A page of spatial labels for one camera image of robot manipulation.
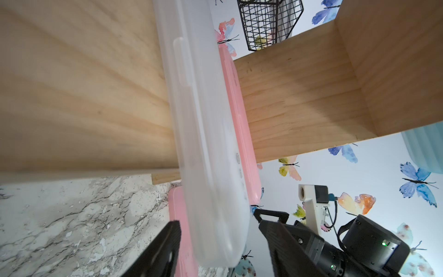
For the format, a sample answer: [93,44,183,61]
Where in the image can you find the wooden two-tier shelf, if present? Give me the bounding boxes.
[1,1,443,182]

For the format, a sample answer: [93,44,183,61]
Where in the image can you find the pink case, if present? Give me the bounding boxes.
[218,45,263,209]
[168,187,198,277]

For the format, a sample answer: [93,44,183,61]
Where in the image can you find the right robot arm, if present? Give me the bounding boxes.
[254,210,410,277]

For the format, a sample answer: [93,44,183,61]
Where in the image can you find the clear case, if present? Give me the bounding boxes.
[153,1,250,268]

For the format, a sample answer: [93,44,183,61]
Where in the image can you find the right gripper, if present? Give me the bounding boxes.
[255,209,361,277]

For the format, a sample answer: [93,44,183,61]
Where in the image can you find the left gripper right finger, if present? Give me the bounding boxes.
[259,220,318,277]

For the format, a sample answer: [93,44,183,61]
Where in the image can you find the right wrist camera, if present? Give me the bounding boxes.
[298,184,337,235]

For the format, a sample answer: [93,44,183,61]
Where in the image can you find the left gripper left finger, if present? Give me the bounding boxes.
[121,220,181,277]

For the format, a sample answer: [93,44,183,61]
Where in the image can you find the black wire basket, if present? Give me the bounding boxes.
[237,0,304,51]

